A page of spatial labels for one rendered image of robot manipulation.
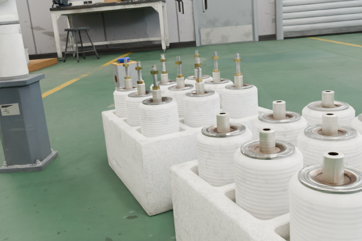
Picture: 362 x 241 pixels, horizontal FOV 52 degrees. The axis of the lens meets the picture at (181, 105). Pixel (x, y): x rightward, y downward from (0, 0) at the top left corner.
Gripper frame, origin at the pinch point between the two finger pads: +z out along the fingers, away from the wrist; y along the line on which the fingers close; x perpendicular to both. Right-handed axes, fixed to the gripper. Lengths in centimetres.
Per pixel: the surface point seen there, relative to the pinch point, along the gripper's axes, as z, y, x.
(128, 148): 33.4, -14.8, -34.0
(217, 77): 20.3, 6.9, -10.8
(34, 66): 43, -228, 287
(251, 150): 22, 15, -69
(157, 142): 29, -5, -41
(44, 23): -10, -302, 462
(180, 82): 20.1, -3.1, -17.4
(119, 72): 18.5, -26.0, -0.8
